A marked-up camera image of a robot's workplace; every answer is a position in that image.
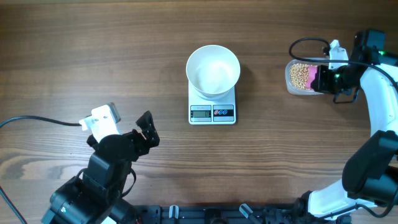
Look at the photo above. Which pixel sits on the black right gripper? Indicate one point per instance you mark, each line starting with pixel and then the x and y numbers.
pixel 321 83

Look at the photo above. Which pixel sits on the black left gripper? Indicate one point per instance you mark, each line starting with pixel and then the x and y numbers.
pixel 150 131

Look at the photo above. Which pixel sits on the pink plastic scoop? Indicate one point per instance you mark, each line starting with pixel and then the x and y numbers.
pixel 312 70

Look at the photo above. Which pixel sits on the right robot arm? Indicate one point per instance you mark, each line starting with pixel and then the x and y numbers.
pixel 368 180

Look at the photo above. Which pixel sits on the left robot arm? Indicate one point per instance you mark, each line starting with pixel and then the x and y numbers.
pixel 97 192

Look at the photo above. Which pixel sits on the white digital kitchen scale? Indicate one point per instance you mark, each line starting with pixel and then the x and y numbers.
pixel 218 110

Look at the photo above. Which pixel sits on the white round bowl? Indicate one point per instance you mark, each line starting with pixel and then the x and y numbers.
pixel 212 72

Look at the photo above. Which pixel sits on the clear plastic container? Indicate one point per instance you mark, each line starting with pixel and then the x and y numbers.
pixel 293 90

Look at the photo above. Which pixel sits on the pile of yellow soybeans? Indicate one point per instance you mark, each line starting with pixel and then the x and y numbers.
pixel 298 75

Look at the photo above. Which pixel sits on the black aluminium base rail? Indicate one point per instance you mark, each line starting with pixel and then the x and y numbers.
pixel 244 214

